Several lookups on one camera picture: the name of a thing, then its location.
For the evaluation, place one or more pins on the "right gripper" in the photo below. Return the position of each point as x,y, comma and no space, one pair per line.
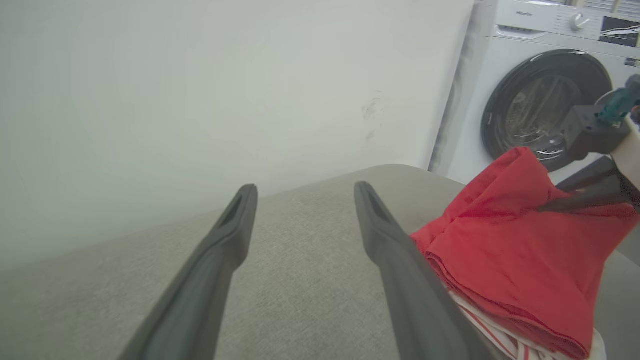
631,155

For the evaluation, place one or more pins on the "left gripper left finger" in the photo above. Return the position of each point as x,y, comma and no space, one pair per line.
200,300

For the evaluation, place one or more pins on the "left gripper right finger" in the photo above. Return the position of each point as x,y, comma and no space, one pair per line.
415,310

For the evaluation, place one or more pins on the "red and white garment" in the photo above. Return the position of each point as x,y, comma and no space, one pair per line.
515,260

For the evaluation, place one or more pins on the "black round washing machine door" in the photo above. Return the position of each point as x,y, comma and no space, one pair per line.
530,110

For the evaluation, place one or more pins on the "white washing machine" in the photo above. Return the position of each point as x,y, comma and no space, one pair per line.
500,60

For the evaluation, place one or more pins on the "white washing machine knob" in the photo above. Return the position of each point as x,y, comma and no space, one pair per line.
580,21

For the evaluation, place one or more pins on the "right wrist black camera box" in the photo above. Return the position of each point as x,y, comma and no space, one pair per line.
590,132

